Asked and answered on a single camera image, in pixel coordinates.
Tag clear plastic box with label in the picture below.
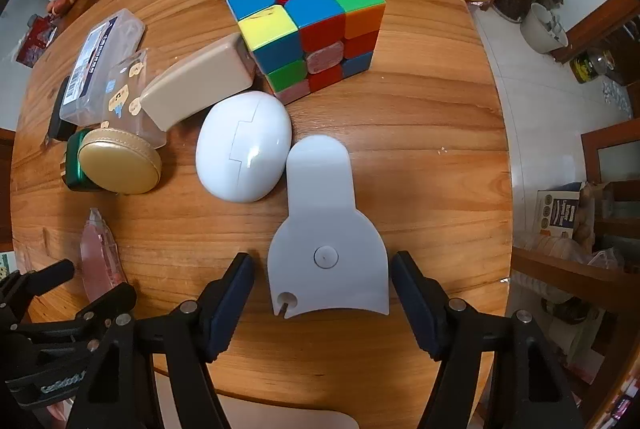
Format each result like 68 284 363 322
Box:
59 8 146 127

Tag small black device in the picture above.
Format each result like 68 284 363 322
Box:
46 76 76 142

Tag dark oil bottle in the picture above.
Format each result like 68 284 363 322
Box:
571 50 616 84

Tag red printed packet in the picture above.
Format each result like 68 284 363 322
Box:
17 16 58 67

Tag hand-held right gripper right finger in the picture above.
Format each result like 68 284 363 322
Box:
391 251 586 429

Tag pink clear tape dispenser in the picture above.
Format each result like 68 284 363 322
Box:
80 207 128 305

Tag wooden chair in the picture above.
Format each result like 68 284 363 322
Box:
505 246 640 420

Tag beige rounded case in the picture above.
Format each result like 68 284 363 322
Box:
140 33 258 131

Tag colourful toy blocks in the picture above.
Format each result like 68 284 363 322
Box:
219 0 387 106

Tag white bucket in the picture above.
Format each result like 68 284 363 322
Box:
520 1 571 54

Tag white egg-shaped case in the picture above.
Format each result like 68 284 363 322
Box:
195 91 293 202

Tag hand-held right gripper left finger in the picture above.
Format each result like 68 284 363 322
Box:
65 252 257 429

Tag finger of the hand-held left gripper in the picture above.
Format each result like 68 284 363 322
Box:
14 259 76 306
20 283 137 345

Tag printed cardboard box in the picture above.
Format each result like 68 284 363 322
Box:
532 181 588 240

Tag clear box with stickers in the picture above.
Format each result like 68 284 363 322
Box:
97 50 168 148

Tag gold round leather case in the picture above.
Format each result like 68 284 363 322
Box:
79 127 163 195

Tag grey plastic holder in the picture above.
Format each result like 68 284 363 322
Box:
267 135 391 319

